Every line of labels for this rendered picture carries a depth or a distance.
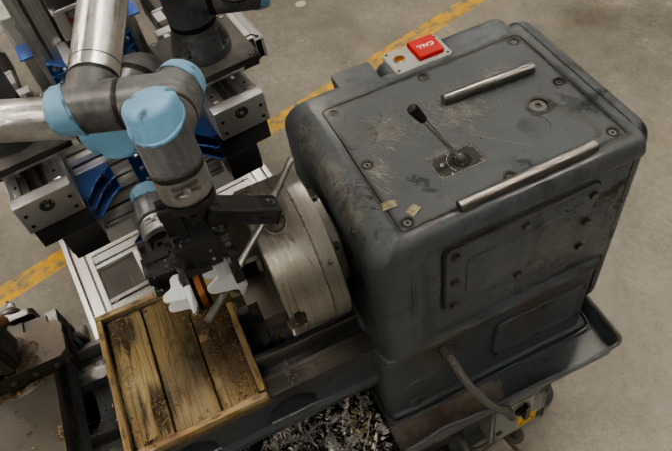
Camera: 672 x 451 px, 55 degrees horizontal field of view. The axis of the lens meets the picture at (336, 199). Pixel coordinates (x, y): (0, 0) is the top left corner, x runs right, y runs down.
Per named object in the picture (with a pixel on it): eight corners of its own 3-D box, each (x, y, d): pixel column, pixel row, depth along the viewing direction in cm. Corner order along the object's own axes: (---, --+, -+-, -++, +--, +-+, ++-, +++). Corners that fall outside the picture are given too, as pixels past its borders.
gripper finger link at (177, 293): (172, 324, 125) (160, 287, 131) (201, 311, 126) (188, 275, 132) (167, 316, 122) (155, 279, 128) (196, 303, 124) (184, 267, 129)
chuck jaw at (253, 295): (279, 261, 128) (301, 307, 120) (284, 276, 132) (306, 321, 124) (226, 284, 126) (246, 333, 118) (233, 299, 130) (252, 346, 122)
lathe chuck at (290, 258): (281, 218, 154) (265, 146, 126) (338, 336, 140) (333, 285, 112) (246, 233, 152) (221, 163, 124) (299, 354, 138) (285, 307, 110)
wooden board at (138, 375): (221, 273, 157) (216, 264, 154) (272, 403, 135) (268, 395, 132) (100, 325, 152) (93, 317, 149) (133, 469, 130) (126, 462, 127)
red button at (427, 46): (430, 40, 143) (430, 32, 142) (444, 55, 140) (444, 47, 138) (406, 49, 142) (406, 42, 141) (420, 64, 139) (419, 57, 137)
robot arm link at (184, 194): (198, 145, 92) (211, 174, 85) (208, 171, 95) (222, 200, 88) (147, 165, 90) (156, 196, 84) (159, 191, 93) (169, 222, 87)
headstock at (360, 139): (502, 127, 177) (516, 3, 147) (621, 255, 147) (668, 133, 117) (302, 212, 166) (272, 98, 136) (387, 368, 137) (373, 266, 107)
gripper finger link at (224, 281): (215, 304, 103) (195, 263, 98) (250, 289, 104) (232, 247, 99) (220, 317, 101) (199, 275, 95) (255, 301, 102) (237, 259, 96)
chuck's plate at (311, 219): (295, 212, 154) (281, 139, 126) (352, 329, 141) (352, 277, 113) (281, 218, 154) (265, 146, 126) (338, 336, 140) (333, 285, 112)
